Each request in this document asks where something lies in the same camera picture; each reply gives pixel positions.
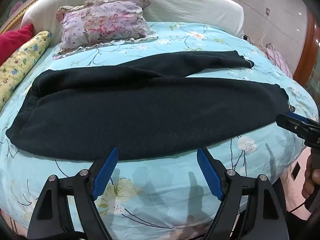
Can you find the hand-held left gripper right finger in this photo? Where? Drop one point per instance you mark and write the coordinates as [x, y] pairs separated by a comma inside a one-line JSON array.
[[208, 173]]

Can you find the pink striped cloth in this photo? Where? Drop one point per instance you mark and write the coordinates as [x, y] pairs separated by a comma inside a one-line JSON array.
[[280, 60]]

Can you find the blue floral bed sheet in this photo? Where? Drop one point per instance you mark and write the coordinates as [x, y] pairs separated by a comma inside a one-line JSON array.
[[162, 192]]

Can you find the person's right hand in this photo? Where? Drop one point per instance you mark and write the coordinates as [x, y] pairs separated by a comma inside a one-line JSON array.
[[309, 182]]

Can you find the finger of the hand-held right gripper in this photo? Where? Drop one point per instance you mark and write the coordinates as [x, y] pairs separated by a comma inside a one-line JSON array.
[[290, 123], [296, 115]]

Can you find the black charger plug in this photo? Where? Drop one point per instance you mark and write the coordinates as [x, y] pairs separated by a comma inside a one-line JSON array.
[[247, 39]]

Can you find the black pants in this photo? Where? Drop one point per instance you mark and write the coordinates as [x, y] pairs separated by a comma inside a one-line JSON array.
[[125, 117]]

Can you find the white padded headboard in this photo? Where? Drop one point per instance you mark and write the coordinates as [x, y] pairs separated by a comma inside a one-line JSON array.
[[187, 2]]

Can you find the red plush blanket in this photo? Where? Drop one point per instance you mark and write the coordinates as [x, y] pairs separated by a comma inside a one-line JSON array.
[[15, 38]]

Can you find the wall socket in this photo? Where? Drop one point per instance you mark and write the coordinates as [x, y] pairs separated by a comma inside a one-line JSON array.
[[268, 11]]

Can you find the purple floral ruffled pillow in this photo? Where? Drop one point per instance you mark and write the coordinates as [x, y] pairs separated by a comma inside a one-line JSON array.
[[105, 22]]

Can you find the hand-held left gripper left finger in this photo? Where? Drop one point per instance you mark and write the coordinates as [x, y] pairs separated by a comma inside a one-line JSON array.
[[106, 173]]

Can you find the brown wooden furniture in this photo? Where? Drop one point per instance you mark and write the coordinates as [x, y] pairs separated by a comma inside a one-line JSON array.
[[308, 55]]

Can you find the yellow printed pillow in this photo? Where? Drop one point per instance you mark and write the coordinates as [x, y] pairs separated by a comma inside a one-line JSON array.
[[22, 57]]

